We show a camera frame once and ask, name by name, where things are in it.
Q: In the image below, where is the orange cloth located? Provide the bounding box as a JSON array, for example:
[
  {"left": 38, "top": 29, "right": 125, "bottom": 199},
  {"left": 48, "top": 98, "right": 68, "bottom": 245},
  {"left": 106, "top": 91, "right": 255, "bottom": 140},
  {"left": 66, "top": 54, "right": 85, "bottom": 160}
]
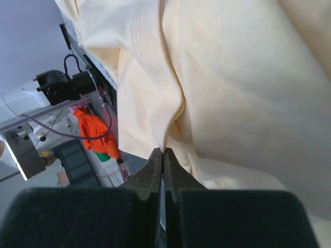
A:
[{"left": 72, "top": 107, "right": 121, "bottom": 160}]

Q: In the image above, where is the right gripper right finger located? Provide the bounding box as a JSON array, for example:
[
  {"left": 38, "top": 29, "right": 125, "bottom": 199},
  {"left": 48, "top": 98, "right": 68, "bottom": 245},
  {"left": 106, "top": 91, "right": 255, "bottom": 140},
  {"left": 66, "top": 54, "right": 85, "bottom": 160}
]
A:
[{"left": 163, "top": 148, "right": 206, "bottom": 202}]

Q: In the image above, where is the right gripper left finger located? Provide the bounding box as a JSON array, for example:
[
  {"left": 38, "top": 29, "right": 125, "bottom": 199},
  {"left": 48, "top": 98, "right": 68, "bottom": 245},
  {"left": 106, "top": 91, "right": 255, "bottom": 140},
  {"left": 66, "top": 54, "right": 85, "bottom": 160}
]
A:
[{"left": 121, "top": 148, "right": 162, "bottom": 201}]

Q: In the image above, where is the pale yellow t shirt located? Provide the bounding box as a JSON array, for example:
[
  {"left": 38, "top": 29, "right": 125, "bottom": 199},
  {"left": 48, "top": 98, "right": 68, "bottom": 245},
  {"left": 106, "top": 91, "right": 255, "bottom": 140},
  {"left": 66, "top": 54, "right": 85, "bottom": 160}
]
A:
[{"left": 53, "top": 0, "right": 331, "bottom": 220}]

